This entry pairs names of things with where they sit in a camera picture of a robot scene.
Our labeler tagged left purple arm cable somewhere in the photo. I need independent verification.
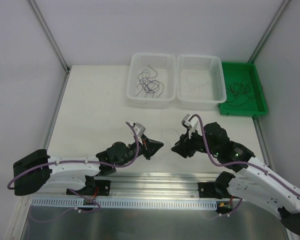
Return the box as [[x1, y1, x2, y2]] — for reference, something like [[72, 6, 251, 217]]
[[6, 121, 143, 191]]

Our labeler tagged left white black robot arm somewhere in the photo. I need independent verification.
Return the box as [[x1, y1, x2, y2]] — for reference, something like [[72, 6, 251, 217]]
[[8, 135, 164, 196]]

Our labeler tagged aluminium frame post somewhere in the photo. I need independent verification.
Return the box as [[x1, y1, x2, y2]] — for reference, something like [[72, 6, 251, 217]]
[[26, 0, 71, 73], [247, 0, 292, 64]]

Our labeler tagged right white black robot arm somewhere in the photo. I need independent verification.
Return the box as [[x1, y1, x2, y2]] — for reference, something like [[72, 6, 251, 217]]
[[171, 120, 300, 236]]

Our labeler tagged left white perforated basket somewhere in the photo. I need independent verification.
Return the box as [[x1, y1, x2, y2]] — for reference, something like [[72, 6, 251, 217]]
[[126, 53, 177, 108]]

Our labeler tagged green plastic tray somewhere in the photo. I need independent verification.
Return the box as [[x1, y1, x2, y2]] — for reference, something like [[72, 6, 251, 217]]
[[219, 62, 268, 118]]

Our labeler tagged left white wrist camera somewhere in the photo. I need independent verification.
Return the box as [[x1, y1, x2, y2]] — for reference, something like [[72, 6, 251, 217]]
[[128, 122, 146, 145]]

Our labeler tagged aluminium frame post right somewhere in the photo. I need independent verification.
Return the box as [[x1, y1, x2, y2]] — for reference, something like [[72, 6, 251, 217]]
[[247, 0, 292, 64]]

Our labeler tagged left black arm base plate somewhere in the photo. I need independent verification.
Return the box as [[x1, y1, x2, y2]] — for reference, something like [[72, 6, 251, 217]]
[[94, 179, 112, 197]]

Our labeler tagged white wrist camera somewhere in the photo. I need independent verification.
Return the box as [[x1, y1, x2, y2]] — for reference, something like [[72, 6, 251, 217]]
[[128, 122, 146, 145], [181, 114, 199, 139]]

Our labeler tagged purple thin wire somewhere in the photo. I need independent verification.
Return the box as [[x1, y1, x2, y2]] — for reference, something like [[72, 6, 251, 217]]
[[134, 64, 160, 99], [137, 69, 165, 99]]

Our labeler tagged right white perforated basket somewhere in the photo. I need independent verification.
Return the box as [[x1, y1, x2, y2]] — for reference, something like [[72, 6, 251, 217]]
[[176, 55, 227, 111]]

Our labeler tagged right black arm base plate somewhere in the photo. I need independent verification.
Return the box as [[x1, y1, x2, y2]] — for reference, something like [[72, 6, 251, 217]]
[[197, 182, 217, 198]]

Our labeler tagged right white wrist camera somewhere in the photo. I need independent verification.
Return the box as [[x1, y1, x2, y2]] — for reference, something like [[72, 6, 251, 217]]
[[181, 114, 199, 139]]

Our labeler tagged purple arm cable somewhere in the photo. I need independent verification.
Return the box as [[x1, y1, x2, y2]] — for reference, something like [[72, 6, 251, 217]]
[[189, 114, 300, 213], [6, 121, 143, 191]]

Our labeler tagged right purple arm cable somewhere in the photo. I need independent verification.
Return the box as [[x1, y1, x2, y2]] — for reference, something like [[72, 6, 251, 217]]
[[189, 114, 300, 213]]

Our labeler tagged white slotted cable duct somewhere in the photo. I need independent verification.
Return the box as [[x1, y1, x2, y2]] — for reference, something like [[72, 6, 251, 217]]
[[31, 197, 217, 211]]

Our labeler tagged aluminium frame post left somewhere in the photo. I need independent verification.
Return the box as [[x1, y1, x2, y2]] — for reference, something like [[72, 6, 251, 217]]
[[26, 0, 71, 73]]

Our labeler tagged white perforated basket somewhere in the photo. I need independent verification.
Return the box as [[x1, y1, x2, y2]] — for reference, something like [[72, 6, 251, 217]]
[[176, 55, 227, 111], [126, 53, 177, 108]]

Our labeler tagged aluminium table edge rail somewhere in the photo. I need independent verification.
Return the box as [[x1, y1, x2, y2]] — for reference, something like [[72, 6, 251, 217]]
[[39, 170, 251, 201]]

